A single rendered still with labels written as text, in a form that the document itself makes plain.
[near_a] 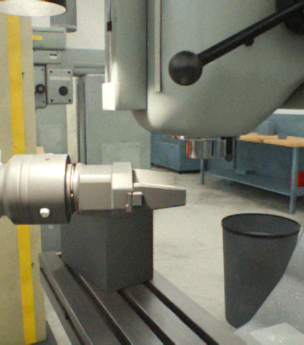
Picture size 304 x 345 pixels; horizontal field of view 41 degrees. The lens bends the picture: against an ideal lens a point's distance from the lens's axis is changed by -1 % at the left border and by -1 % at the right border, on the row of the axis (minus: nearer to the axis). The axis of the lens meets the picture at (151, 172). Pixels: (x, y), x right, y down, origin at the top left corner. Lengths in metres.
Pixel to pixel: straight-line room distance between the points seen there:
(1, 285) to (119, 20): 2.02
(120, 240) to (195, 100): 0.48
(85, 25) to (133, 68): 9.56
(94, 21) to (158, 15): 9.66
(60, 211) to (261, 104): 0.26
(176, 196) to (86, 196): 0.10
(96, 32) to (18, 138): 8.01
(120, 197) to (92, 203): 0.04
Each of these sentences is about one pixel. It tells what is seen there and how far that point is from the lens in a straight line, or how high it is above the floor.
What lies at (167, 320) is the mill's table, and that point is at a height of 0.97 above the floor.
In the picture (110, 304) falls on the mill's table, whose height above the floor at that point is 0.97.
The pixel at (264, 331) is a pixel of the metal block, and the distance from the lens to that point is 0.48.
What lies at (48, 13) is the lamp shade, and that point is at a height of 1.44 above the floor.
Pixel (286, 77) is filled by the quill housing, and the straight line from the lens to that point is 0.48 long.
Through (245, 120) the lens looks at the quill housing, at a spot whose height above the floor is 1.33.
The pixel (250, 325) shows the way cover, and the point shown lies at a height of 0.91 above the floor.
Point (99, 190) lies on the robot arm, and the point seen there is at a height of 1.25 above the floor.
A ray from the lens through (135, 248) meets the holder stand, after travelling 0.88.
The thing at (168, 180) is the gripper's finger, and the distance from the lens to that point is 0.58.
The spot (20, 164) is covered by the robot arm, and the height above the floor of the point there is 1.28.
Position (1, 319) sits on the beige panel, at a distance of 2.45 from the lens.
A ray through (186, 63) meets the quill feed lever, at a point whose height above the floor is 1.38.
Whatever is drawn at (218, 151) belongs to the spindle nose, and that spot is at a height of 1.29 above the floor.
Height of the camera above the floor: 1.35
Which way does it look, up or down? 10 degrees down
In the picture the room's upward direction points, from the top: straight up
